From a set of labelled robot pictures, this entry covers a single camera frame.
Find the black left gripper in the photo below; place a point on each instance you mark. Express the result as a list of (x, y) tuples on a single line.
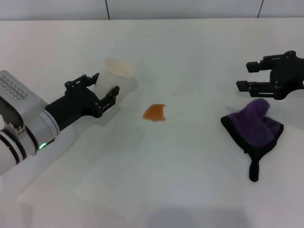
[(76, 104)]

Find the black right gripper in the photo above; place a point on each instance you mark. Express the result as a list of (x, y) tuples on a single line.
[(288, 78)]

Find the white paper cup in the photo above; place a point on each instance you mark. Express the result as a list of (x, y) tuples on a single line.
[(116, 78)]

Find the purple rag with black trim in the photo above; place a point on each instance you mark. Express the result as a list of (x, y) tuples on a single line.
[(249, 133)]

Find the brown liquid stain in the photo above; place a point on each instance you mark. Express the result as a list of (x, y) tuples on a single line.
[(154, 112)]

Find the left wrist camera housing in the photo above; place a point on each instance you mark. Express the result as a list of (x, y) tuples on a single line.
[(16, 95)]

